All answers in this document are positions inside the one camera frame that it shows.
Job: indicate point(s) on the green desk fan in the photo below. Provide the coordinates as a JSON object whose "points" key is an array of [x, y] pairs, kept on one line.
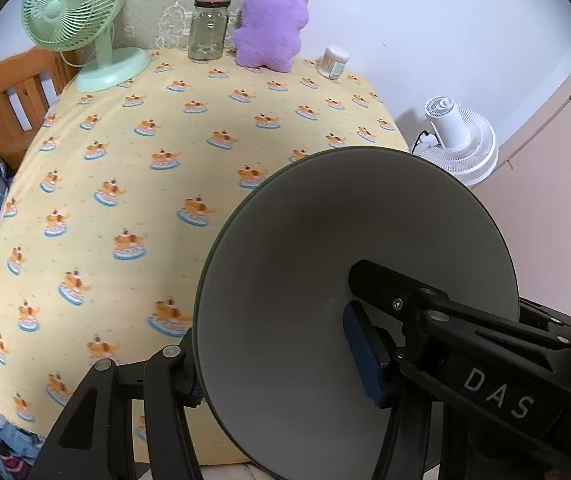
{"points": [[65, 5]]}

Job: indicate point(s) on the glass jar with lid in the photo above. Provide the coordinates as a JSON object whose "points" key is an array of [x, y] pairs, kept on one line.
{"points": [[209, 30]]}

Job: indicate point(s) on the large green floral bowl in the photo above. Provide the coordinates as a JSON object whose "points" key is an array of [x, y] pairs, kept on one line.
{"points": [[315, 240]]}

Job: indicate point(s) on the cotton swab container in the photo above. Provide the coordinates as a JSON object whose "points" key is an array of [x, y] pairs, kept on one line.
{"points": [[334, 62]]}

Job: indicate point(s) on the white standing fan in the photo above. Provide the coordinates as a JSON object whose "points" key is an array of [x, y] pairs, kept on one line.
{"points": [[465, 150]]}

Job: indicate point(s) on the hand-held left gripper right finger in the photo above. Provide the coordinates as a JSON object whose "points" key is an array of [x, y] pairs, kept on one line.
{"points": [[365, 355]]}

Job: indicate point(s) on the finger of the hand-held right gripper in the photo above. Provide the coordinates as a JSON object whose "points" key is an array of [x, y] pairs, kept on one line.
{"points": [[545, 315], [385, 282]]}

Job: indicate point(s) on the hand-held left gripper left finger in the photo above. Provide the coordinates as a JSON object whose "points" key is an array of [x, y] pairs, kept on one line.
{"points": [[175, 365]]}

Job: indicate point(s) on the purple plush toy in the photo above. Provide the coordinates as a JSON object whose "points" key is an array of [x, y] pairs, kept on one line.
{"points": [[270, 25]]}

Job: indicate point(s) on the yellow printed tablecloth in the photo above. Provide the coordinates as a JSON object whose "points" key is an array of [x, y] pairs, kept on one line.
{"points": [[140, 185]]}

